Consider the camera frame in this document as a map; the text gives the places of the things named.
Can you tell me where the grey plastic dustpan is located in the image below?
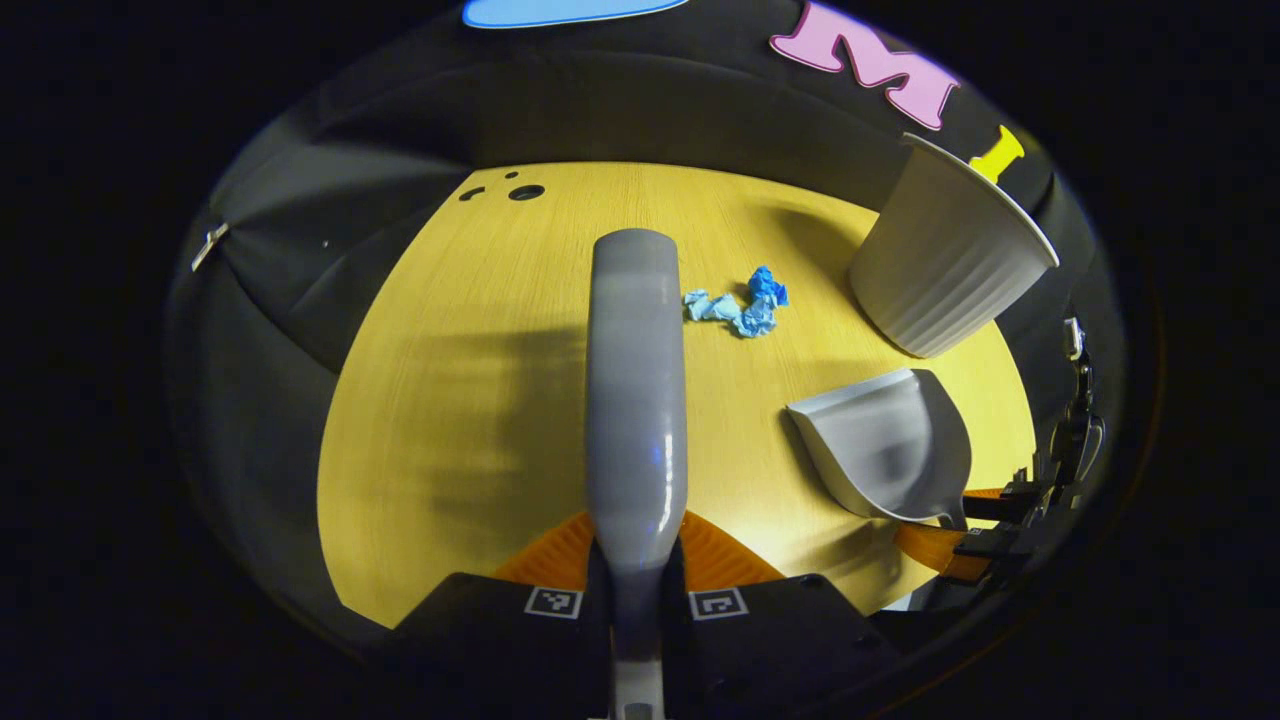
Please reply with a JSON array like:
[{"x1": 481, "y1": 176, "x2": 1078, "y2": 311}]
[{"x1": 786, "y1": 368, "x2": 973, "y2": 529}]

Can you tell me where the light blue paper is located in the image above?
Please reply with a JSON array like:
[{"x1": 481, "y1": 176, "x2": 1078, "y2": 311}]
[{"x1": 684, "y1": 289, "x2": 743, "y2": 324}]

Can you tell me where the wooden desktop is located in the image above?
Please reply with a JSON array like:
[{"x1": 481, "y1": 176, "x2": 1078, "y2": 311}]
[{"x1": 317, "y1": 162, "x2": 1037, "y2": 629}]

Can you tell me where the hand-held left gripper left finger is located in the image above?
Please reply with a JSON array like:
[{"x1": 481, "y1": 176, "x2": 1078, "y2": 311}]
[{"x1": 385, "y1": 510, "x2": 613, "y2": 720}]

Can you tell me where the small metal clip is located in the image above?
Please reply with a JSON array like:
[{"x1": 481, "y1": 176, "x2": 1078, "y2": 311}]
[{"x1": 192, "y1": 222, "x2": 231, "y2": 272}]

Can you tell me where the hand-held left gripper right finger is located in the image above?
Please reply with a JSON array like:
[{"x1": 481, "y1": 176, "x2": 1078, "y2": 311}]
[{"x1": 662, "y1": 510, "x2": 901, "y2": 720}]

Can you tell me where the white ribbed garbage bin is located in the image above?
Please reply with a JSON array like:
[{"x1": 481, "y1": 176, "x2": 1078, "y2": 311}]
[{"x1": 848, "y1": 132, "x2": 1060, "y2": 359}]

